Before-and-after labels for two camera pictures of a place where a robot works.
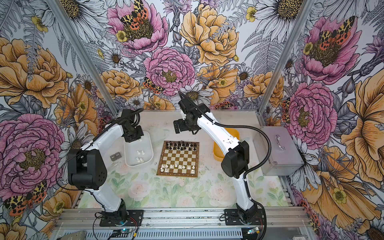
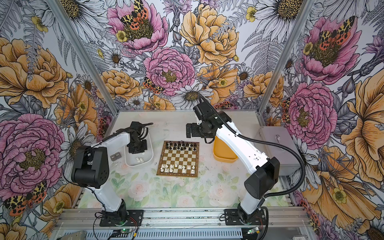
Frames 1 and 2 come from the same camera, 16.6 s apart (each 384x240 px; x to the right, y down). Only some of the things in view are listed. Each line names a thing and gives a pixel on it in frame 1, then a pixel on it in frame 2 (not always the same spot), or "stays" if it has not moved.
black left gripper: (140, 134) → (143, 148)
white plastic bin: (140, 151) stays
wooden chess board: (179, 158) stays
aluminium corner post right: (304, 11) stays
